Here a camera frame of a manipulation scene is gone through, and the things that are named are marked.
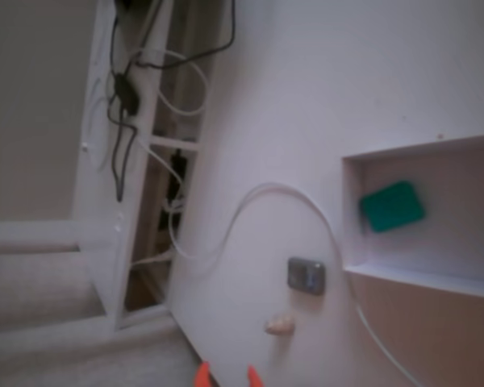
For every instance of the black plug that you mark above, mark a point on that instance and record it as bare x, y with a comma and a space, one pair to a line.
179, 161

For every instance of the small grey metal box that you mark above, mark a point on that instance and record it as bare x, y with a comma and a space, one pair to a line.
306, 276

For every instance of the beige seashell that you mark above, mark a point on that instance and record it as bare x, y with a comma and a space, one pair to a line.
279, 323

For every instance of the white furniture frame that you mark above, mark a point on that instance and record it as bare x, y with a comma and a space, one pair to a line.
101, 161

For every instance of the white cardboard bin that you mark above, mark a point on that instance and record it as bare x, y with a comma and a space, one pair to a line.
447, 250

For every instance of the green cube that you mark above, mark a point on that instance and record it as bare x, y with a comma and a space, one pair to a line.
391, 206

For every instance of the orange moving gripper finger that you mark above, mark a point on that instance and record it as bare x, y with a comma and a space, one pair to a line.
203, 377

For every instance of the orange fixed gripper finger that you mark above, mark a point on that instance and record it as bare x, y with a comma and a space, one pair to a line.
255, 379

